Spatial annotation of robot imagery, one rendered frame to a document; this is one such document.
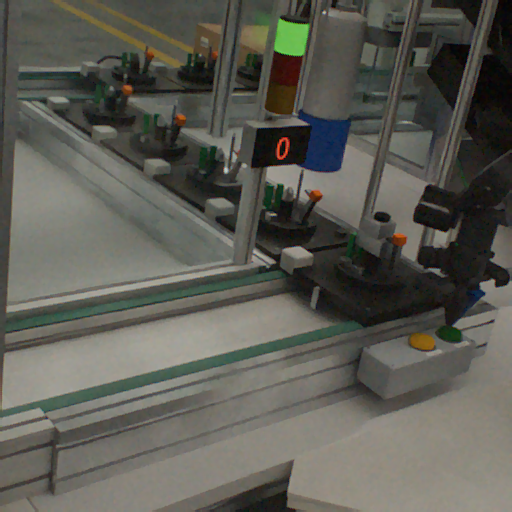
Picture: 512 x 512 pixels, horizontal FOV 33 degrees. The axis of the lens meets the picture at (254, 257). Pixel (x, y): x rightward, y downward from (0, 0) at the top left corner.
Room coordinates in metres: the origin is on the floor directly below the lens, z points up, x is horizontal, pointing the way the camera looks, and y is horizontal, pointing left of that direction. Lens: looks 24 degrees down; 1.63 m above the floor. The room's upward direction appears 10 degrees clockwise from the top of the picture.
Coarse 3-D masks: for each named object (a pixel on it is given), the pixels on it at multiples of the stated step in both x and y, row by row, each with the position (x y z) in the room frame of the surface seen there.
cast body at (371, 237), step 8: (368, 216) 1.51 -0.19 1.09; (376, 216) 1.50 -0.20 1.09; (384, 216) 1.50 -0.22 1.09; (368, 224) 1.50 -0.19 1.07; (376, 224) 1.48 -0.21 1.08; (384, 224) 1.48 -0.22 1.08; (392, 224) 1.50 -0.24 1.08; (360, 232) 1.51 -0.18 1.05; (368, 232) 1.49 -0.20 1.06; (376, 232) 1.48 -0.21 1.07; (384, 232) 1.49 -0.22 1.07; (392, 232) 1.50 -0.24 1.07; (360, 240) 1.50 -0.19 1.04; (368, 240) 1.49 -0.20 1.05; (376, 240) 1.48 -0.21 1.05; (384, 240) 1.48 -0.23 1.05; (368, 248) 1.49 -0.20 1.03; (376, 248) 1.47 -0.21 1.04; (384, 248) 1.47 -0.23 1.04; (392, 248) 1.49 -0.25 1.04
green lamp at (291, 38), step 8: (280, 24) 1.45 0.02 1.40; (288, 24) 1.44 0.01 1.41; (296, 24) 1.44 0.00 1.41; (304, 24) 1.45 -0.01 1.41; (280, 32) 1.45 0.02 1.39; (288, 32) 1.44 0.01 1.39; (296, 32) 1.44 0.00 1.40; (304, 32) 1.45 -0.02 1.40; (280, 40) 1.45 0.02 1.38; (288, 40) 1.44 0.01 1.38; (296, 40) 1.44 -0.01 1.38; (304, 40) 1.45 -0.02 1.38; (280, 48) 1.45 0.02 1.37; (288, 48) 1.44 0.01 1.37; (296, 48) 1.44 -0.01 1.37; (304, 48) 1.46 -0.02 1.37
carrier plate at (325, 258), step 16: (320, 256) 1.56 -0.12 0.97; (304, 272) 1.47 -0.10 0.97; (320, 272) 1.48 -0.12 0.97; (416, 272) 1.56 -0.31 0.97; (336, 288) 1.42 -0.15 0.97; (352, 288) 1.44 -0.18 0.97; (336, 304) 1.39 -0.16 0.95; (352, 304) 1.37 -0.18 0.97; (368, 304) 1.38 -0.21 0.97; (384, 304) 1.39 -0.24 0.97; (400, 304) 1.41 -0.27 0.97; (416, 304) 1.42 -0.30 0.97; (432, 304) 1.45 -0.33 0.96; (368, 320) 1.34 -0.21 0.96; (384, 320) 1.37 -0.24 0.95
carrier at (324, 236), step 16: (272, 192) 1.72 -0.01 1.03; (288, 192) 1.69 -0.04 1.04; (272, 208) 1.72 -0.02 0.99; (288, 208) 1.68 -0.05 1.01; (272, 224) 1.63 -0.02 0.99; (288, 224) 1.64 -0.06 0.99; (304, 224) 1.65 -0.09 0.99; (320, 224) 1.73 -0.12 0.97; (336, 224) 1.74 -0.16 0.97; (256, 240) 1.58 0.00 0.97; (272, 240) 1.59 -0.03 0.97; (288, 240) 1.61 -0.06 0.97; (304, 240) 1.62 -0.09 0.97; (320, 240) 1.64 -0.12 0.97; (336, 240) 1.65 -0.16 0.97; (272, 256) 1.53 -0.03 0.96
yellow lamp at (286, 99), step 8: (272, 88) 1.45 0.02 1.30; (280, 88) 1.44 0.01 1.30; (288, 88) 1.44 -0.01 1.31; (296, 88) 1.46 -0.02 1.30; (272, 96) 1.45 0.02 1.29; (280, 96) 1.44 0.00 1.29; (288, 96) 1.44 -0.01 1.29; (264, 104) 1.46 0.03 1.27; (272, 104) 1.44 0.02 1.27; (280, 104) 1.44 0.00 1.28; (288, 104) 1.45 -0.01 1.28; (272, 112) 1.44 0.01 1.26; (280, 112) 1.44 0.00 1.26; (288, 112) 1.45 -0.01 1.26
